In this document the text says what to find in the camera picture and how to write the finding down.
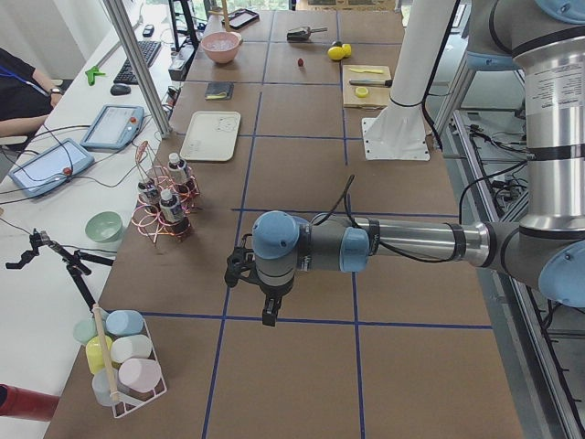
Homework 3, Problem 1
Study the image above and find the green clamp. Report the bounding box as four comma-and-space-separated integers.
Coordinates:
85, 65, 105, 86

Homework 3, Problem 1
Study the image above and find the black computer mouse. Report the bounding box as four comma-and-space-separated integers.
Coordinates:
110, 83, 132, 96

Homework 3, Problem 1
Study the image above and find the dark tray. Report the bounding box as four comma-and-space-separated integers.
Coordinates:
228, 8, 260, 30

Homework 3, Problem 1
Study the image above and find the blue teach pendant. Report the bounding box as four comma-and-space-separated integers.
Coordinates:
80, 104, 144, 150
8, 138, 94, 198

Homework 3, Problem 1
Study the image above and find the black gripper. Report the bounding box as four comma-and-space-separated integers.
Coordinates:
224, 234, 282, 326

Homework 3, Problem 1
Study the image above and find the green bowl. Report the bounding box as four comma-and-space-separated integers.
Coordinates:
85, 211, 123, 243

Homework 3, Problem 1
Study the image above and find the yellow lemon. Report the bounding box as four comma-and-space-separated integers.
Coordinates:
327, 46, 346, 61
342, 43, 352, 58

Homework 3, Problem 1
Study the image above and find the cream bear tray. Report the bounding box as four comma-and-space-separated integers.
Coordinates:
179, 111, 241, 162

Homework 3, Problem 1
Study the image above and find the dark drink bottle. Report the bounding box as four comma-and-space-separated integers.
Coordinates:
160, 188, 190, 235
138, 178, 161, 213
168, 153, 190, 193

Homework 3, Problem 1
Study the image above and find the aluminium frame post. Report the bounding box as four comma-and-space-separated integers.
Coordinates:
103, 0, 172, 139

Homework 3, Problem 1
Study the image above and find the black keyboard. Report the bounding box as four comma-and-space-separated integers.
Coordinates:
112, 40, 164, 85

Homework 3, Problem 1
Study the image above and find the black tripod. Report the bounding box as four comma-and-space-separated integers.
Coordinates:
5, 230, 115, 316

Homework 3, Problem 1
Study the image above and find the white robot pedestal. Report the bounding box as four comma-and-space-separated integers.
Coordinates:
362, 0, 459, 161

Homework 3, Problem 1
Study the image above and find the blue cup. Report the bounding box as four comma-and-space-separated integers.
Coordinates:
106, 310, 144, 337

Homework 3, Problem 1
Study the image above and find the wooden cutting board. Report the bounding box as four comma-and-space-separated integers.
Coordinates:
342, 65, 392, 108

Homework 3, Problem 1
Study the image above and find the person in black shirt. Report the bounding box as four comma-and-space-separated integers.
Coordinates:
1, 48, 63, 151

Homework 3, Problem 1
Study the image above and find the copper wire bottle rack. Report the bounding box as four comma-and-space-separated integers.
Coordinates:
132, 141, 200, 242

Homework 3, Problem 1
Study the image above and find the lemon half slice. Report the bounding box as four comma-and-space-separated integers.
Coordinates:
355, 86, 369, 99

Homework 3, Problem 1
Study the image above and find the pink cup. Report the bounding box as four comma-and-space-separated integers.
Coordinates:
118, 359, 162, 393

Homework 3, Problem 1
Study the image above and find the metal scoop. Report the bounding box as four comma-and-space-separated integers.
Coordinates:
286, 27, 328, 42

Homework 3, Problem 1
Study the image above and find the red bottle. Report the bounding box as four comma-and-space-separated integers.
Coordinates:
1, 384, 59, 422

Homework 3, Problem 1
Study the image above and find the white wire cup rack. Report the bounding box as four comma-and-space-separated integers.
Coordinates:
85, 305, 167, 418

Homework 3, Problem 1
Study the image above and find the grey cloth with sponge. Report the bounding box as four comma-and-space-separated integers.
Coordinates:
205, 81, 234, 101

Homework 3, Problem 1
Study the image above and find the yellow cup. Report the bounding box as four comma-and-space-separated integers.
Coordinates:
85, 336, 105, 375

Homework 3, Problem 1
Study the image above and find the metal cylinder tool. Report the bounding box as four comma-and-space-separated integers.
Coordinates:
348, 80, 393, 88

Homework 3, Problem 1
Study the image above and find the pink bowl with ice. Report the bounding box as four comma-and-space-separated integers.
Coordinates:
201, 31, 242, 64

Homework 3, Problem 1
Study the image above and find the yellow plastic knife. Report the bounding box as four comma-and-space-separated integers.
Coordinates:
349, 68, 385, 74

